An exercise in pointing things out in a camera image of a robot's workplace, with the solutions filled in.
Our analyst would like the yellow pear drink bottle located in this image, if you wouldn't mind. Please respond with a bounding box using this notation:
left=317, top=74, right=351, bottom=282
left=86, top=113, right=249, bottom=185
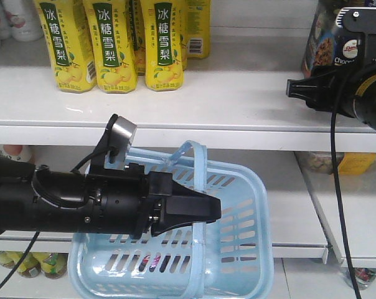
left=83, top=1, right=138, bottom=93
left=187, top=0, right=211, bottom=59
left=140, top=1, right=184, bottom=92
left=34, top=1, right=96, bottom=93

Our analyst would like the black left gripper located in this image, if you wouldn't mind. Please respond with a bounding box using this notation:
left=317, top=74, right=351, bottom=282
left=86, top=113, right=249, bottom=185
left=87, top=163, right=222, bottom=239

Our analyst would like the yellow pear drink bottle left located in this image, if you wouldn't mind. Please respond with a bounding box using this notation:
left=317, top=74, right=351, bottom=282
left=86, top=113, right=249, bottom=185
left=34, top=1, right=96, bottom=93

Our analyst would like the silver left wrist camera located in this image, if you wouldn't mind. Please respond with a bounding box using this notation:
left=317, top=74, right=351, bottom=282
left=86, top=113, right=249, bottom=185
left=106, top=114, right=137, bottom=164

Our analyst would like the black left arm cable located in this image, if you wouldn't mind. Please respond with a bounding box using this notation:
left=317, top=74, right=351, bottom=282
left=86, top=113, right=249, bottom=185
left=0, top=146, right=117, bottom=297

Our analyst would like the yellow pear drink bottle rear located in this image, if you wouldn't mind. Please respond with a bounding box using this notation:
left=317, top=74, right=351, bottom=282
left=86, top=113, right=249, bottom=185
left=187, top=0, right=211, bottom=59

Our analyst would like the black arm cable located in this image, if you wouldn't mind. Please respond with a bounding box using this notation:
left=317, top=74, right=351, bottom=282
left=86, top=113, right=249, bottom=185
left=330, top=62, right=363, bottom=299
left=0, top=146, right=117, bottom=297

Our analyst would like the yellow pear drink bottle middle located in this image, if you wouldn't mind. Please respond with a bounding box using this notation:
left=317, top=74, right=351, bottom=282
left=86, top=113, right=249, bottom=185
left=83, top=1, right=138, bottom=93

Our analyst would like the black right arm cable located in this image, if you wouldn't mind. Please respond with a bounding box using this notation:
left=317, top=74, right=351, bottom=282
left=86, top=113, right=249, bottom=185
left=330, top=62, right=363, bottom=299

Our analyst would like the white store shelving unit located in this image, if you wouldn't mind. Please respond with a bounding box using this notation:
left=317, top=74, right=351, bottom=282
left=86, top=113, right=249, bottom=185
left=0, top=0, right=376, bottom=299

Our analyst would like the dark blue Chocofelo cookie box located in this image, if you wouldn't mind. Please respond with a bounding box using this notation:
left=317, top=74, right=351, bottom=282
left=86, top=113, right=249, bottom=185
left=301, top=1, right=367, bottom=78

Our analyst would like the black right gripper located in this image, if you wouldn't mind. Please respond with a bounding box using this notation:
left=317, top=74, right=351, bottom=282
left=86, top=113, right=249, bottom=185
left=286, top=62, right=376, bottom=118

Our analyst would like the light blue shopping basket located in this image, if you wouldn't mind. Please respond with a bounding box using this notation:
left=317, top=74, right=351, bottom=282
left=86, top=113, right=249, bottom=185
left=67, top=141, right=274, bottom=298

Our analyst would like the yellow pear drink bottle right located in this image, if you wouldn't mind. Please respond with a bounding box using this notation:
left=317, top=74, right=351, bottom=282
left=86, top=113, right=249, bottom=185
left=140, top=1, right=184, bottom=92

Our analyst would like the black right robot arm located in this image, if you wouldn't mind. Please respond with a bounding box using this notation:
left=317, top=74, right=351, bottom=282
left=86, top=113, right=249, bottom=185
left=286, top=62, right=376, bottom=131

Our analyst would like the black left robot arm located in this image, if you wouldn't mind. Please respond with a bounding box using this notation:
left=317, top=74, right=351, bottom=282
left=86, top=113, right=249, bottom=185
left=0, top=156, right=222, bottom=239

